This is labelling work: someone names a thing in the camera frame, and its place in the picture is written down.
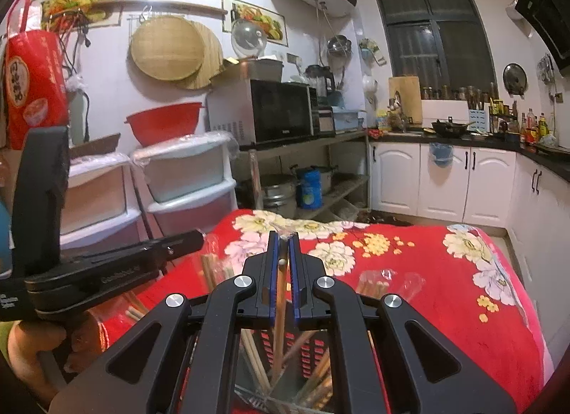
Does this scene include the steel stock pot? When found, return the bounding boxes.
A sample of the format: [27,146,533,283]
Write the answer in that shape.
[259,175,298,219]

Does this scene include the dark framed window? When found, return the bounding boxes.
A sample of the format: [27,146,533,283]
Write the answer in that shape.
[371,0,497,96]

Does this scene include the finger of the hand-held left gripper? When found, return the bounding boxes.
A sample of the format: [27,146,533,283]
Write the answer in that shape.
[58,229,206,279]
[23,262,169,314]

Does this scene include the red plastic basin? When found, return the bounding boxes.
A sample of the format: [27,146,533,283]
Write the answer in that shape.
[125,102,204,146]

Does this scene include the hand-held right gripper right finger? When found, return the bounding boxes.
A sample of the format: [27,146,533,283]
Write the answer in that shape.
[287,232,517,414]

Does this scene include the small black appliance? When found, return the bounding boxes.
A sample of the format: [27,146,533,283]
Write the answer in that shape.
[312,106,336,139]

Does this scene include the black microwave oven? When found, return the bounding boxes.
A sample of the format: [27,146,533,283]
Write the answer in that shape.
[206,78,320,146]

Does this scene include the round bamboo tray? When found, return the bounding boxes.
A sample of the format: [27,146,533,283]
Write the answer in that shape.
[130,14,206,81]
[176,22,224,90]

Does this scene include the cardboard box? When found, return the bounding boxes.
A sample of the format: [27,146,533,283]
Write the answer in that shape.
[210,57,251,89]

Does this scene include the black blender jug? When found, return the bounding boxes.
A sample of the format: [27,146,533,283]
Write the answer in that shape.
[305,65,336,98]

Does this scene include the hanging steel lid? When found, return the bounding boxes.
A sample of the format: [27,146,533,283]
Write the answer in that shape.
[503,63,528,96]

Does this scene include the green hanging holder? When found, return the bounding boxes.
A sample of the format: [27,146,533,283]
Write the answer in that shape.
[358,37,382,64]

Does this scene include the metal shelf rack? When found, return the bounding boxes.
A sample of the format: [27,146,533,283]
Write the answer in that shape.
[236,129,371,224]

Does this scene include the red printed bag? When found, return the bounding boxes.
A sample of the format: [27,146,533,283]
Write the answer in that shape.
[4,0,71,150]

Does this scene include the blue printed bag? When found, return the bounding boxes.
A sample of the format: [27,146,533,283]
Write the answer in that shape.
[297,167,325,211]

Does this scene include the black wok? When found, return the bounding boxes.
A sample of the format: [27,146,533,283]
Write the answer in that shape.
[430,117,476,139]

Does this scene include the black range hood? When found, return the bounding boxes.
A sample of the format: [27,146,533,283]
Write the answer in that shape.
[514,0,570,77]

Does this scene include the white hanging ladle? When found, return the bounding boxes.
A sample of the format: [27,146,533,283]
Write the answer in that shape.
[362,74,379,104]

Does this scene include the hanging steel pot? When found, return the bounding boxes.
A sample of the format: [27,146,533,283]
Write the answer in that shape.
[326,34,353,59]

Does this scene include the chopstick pair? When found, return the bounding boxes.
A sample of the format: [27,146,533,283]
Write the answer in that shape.
[271,256,290,385]
[358,278,393,300]
[201,254,235,291]

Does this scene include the brown perforated utensil holder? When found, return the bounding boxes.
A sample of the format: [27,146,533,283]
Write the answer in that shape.
[189,329,339,414]

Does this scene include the blue plastic object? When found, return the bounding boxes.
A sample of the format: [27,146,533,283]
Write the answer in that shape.
[0,205,14,279]

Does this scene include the black countertop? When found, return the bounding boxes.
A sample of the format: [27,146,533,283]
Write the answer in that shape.
[369,129,570,183]

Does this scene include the hanging kitchen utensils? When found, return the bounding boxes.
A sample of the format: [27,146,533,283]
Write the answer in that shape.
[537,53,556,85]

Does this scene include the wide food wall poster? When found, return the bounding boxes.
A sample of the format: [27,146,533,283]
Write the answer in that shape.
[41,0,129,32]

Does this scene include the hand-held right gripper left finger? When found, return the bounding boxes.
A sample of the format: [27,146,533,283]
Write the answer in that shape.
[49,231,281,414]

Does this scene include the woven flat tray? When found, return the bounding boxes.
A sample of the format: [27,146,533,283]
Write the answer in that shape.
[69,133,122,160]

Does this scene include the white kitchen cabinets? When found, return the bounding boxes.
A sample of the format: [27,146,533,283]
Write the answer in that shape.
[369,140,570,294]

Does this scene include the wooden cutting board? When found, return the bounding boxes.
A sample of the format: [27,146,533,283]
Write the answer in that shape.
[388,76,423,124]

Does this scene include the row of condiment bottles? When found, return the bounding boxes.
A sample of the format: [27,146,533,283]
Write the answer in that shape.
[489,100,555,146]

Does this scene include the blue white knife block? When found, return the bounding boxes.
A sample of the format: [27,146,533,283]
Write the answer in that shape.
[466,102,491,130]

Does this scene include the row of spice jars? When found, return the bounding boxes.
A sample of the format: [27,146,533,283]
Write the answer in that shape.
[421,83,498,102]

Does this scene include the light blue container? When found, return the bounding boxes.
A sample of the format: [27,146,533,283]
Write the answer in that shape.
[332,109,367,133]

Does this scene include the person's left hand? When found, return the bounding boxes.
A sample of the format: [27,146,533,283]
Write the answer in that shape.
[8,312,105,408]

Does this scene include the blue hanging bag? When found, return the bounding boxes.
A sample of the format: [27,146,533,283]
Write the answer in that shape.
[428,142,453,169]

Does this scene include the glass pot lid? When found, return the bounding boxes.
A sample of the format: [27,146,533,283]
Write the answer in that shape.
[230,17,270,61]

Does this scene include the red floral blanket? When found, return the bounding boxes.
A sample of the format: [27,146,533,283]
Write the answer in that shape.
[89,209,557,414]

